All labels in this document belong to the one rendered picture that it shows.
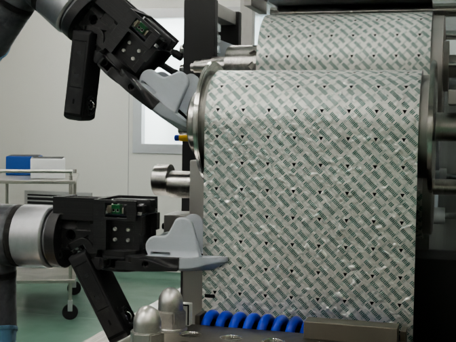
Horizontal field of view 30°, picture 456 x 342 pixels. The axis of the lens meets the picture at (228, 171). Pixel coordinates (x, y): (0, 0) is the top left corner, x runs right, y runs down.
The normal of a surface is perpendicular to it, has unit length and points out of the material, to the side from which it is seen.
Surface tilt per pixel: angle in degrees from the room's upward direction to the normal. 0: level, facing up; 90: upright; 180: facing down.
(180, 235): 90
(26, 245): 101
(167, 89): 90
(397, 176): 90
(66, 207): 90
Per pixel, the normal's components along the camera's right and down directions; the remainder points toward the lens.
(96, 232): -0.27, 0.04
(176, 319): 0.70, 0.05
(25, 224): -0.23, -0.44
